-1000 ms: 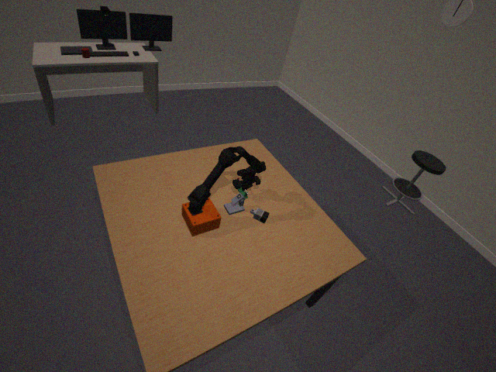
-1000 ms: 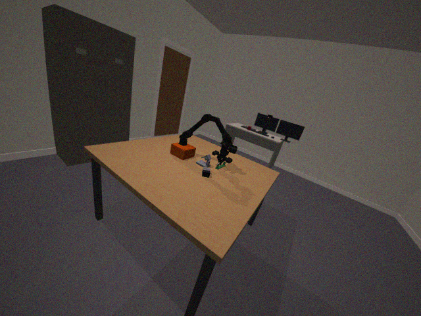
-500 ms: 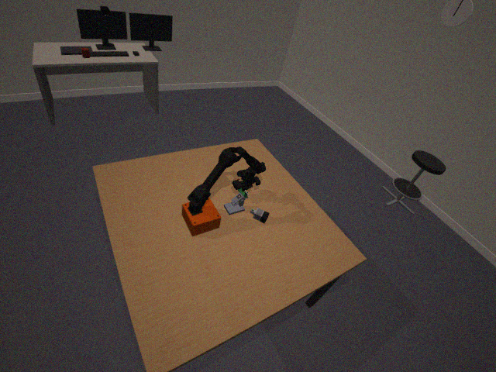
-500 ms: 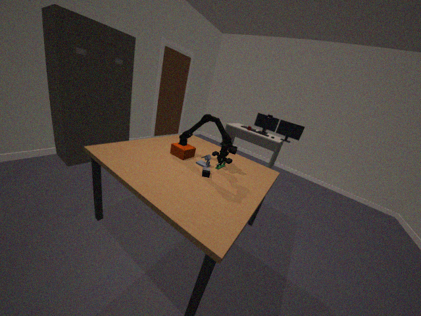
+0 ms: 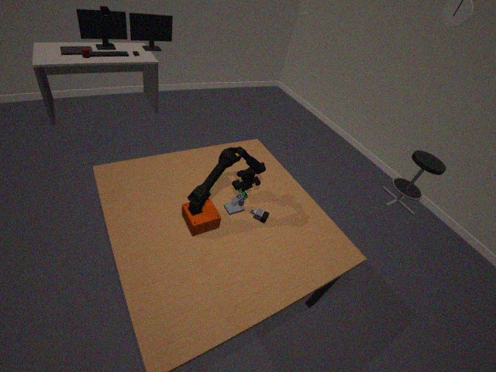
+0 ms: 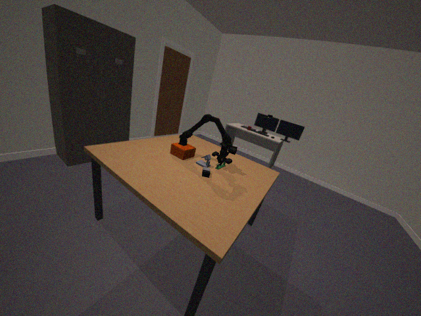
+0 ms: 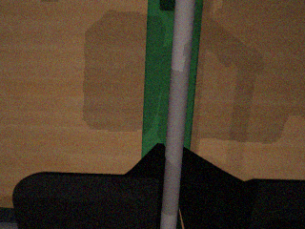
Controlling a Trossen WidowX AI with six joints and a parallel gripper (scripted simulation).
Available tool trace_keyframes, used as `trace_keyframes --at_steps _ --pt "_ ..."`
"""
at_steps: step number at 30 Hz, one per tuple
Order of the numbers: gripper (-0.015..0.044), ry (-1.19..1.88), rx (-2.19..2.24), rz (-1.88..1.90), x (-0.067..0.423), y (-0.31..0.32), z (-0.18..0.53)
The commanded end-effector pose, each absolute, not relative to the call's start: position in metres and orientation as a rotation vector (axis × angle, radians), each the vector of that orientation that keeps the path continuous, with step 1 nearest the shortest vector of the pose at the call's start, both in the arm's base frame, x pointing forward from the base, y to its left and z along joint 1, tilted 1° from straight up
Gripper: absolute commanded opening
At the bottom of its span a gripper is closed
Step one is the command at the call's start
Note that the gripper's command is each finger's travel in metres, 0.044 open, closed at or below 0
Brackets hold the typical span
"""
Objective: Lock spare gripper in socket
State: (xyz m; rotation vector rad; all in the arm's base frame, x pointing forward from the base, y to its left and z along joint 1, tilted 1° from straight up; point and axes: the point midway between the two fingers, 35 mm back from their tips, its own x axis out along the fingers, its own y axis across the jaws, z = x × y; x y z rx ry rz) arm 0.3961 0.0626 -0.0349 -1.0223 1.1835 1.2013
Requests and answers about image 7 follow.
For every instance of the grey pin with red cap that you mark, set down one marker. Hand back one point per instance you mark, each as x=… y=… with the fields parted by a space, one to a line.
x=183 y=22

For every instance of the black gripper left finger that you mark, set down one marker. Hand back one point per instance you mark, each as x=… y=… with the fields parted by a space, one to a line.
x=51 y=200

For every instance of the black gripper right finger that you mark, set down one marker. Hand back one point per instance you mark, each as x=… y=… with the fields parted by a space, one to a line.
x=211 y=198

